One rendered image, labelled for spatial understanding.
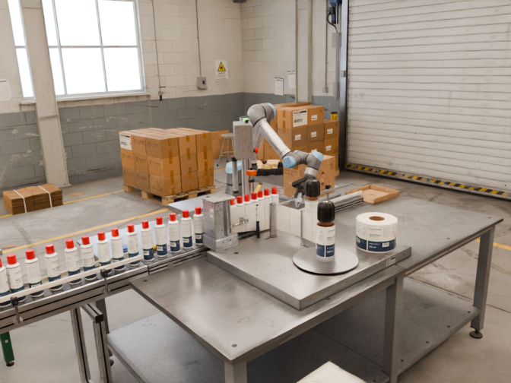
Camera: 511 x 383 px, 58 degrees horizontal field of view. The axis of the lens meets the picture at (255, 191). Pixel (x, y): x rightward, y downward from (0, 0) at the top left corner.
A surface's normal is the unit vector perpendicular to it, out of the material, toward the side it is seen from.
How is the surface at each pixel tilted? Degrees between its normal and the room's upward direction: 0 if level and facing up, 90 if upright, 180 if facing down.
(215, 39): 90
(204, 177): 90
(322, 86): 90
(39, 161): 90
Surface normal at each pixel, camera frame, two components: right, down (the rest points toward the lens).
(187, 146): 0.69, 0.18
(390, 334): -0.77, 0.19
